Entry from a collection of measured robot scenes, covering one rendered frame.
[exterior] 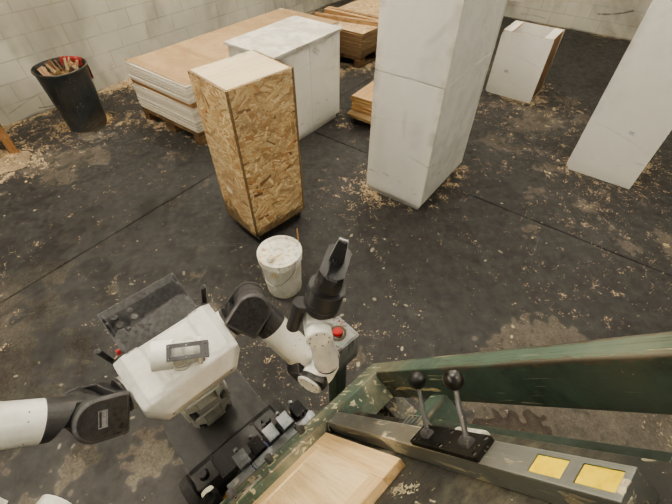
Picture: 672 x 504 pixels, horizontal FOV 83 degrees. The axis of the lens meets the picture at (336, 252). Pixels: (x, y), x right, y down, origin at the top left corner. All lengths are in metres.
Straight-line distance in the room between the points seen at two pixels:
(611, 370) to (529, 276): 2.42
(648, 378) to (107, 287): 3.05
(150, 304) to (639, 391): 1.02
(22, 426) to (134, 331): 0.26
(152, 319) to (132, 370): 0.12
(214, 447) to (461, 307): 1.76
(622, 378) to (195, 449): 1.87
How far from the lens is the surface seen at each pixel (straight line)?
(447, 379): 0.72
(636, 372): 0.76
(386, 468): 0.93
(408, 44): 2.87
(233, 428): 2.19
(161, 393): 1.02
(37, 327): 3.25
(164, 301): 1.07
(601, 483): 0.59
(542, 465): 0.65
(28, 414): 1.02
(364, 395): 1.41
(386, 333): 2.57
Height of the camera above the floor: 2.19
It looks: 47 degrees down
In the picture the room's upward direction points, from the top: straight up
